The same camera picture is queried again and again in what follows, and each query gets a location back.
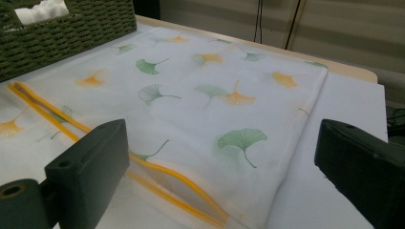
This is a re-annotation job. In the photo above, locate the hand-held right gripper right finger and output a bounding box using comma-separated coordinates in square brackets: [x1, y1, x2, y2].
[314, 118, 405, 229]

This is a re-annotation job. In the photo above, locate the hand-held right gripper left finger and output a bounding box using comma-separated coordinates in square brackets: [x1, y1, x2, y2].
[44, 118, 131, 229]

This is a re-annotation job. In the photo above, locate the leaf print mesh laundry bag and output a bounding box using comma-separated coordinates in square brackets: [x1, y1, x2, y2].
[0, 27, 329, 229]

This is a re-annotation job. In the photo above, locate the green woven basket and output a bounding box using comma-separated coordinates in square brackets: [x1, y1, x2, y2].
[0, 0, 138, 83]

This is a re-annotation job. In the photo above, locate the white cloth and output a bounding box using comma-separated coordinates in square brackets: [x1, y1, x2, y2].
[13, 0, 70, 26]

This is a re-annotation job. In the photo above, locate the tangle of black floor cables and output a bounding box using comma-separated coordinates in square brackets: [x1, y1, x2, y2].
[386, 108, 405, 146]

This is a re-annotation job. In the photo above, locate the black wall cable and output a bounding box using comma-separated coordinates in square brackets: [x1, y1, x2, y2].
[253, 0, 259, 43]
[258, 0, 264, 45]

